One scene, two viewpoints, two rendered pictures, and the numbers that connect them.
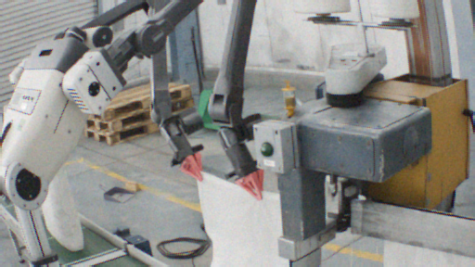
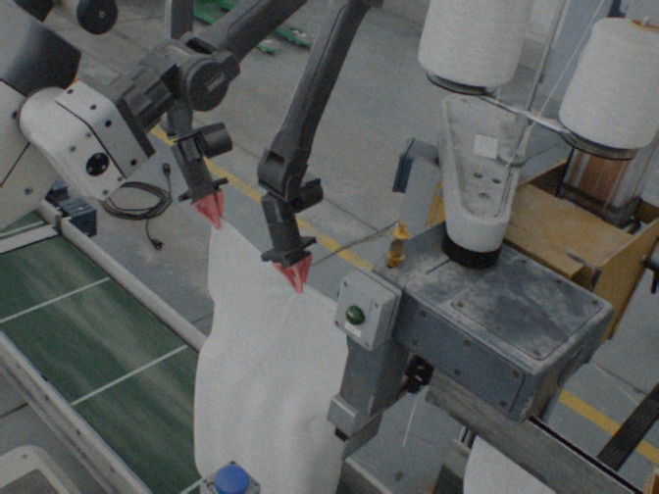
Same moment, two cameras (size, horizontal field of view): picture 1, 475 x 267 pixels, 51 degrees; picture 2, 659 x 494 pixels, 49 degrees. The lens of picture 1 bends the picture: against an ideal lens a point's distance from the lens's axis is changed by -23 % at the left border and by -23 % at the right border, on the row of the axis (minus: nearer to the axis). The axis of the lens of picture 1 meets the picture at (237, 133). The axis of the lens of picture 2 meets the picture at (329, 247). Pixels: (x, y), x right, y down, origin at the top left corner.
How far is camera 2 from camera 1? 0.55 m
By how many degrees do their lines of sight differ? 23
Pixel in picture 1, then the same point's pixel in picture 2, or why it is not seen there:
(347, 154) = (472, 366)
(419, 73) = (584, 189)
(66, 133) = (21, 193)
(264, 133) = (358, 295)
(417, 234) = (537, 462)
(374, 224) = (465, 409)
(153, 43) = (207, 93)
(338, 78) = (475, 230)
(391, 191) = not seen: hidden behind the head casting
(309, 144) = (414, 321)
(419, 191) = not seen: hidden behind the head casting
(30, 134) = not seen: outside the picture
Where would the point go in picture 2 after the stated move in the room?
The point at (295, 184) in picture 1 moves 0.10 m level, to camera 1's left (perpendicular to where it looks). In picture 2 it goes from (377, 353) to (312, 351)
